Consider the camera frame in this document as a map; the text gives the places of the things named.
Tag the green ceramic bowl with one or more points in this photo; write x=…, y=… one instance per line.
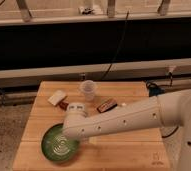
x=56, y=147

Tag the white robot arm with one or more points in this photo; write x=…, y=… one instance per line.
x=169, y=109

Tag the clear plastic cup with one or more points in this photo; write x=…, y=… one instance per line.
x=88, y=89

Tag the dark chocolate bar box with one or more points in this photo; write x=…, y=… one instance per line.
x=107, y=105

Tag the dark red pepper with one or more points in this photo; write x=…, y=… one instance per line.
x=63, y=105

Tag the white sponge block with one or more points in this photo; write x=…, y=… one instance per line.
x=57, y=97

